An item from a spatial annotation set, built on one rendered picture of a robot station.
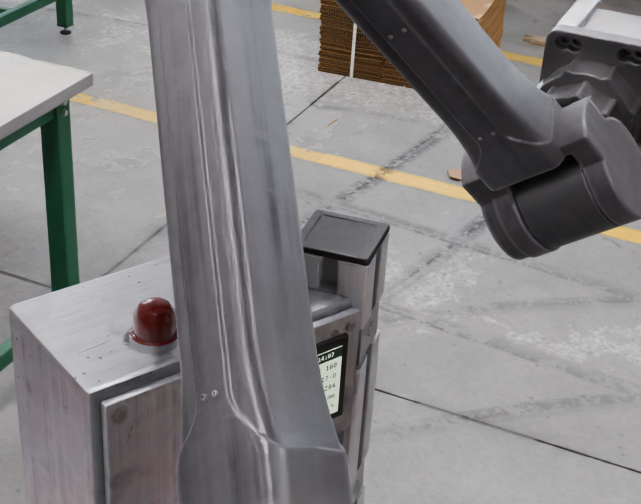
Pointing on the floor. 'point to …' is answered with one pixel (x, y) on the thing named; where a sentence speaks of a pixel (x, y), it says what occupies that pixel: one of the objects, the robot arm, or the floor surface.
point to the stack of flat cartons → (344, 56)
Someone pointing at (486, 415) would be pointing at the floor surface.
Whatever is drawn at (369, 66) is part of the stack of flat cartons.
